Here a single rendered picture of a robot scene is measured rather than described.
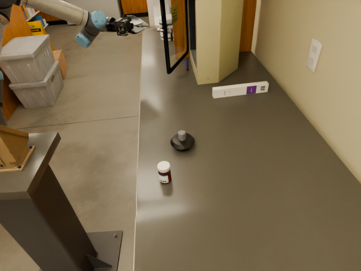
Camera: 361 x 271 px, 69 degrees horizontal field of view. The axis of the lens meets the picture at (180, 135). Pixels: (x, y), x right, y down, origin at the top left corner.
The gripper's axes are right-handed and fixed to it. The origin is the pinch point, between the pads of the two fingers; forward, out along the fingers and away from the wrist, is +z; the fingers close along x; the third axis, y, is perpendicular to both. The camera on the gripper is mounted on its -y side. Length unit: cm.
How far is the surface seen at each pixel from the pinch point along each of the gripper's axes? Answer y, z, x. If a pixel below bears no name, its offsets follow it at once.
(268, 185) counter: 63, 71, -26
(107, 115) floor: -64, -101, -120
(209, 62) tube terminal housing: 4.1, 34.7, -14.6
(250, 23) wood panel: -43, 46, -9
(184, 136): 54, 40, -20
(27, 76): -56, -188, -79
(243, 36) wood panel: -41, 42, -17
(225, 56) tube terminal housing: -3.3, 40.7, -13.8
